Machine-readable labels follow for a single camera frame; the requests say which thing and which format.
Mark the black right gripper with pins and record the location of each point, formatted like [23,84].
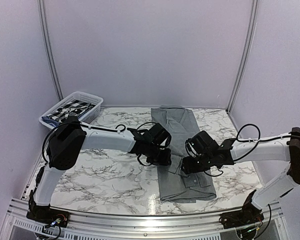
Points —
[189,168]

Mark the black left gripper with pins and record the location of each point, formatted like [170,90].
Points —
[165,160]

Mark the grey long sleeve shirt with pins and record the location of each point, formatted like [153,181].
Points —
[174,185]

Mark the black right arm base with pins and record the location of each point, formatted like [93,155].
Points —
[247,215]

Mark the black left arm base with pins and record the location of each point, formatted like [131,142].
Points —
[48,216]

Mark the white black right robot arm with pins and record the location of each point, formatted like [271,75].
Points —
[284,147]

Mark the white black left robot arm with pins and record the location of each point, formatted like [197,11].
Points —
[63,144]

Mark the white plastic laundry basket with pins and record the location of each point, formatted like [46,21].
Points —
[78,95]

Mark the black white plaid shirt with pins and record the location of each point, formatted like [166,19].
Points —
[75,108]

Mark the blue patterned folded shirt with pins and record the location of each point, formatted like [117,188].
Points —
[51,120]

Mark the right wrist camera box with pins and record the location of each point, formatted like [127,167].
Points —
[201,144]

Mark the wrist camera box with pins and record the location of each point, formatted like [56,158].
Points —
[201,144]
[160,136]

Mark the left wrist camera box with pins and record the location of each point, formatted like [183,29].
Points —
[160,136]

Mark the aluminium front rail frame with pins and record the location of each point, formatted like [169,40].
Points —
[97,226]

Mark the aluminium corner post right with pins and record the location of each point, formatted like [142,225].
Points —
[245,54]

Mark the aluminium corner post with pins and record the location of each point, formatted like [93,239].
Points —
[48,48]
[245,54]

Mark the aluminium corner post left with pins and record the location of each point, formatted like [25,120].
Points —
[48,48]

